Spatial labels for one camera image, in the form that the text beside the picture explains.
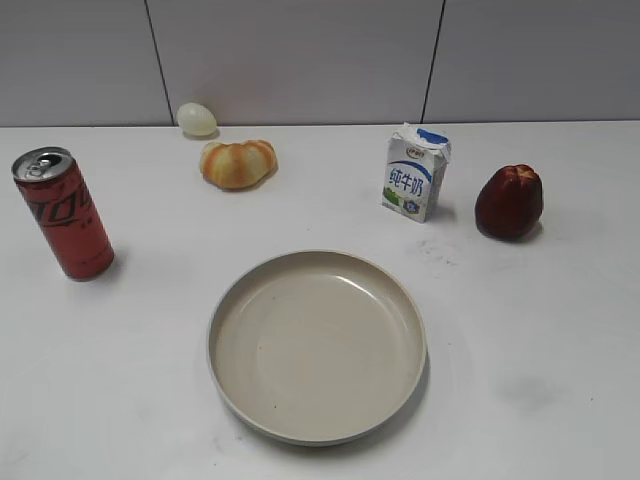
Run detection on red cola can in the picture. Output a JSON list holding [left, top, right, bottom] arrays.
[[11, 146, 115, 281]]

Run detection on beige round plate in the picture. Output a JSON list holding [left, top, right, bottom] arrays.
[[207, 250, 428, 447]]

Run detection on peeled orange segments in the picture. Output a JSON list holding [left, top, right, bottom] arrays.
[[199, 140, 277, 190]]

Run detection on white milk carton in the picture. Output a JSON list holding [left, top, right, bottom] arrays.
[[381, 123, 451, 223]]

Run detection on white egg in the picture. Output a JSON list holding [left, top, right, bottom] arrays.
[[176, 102, 217, 137]]

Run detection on dark red wax apple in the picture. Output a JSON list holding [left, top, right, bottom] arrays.
[[474, 164, 544, 241]]

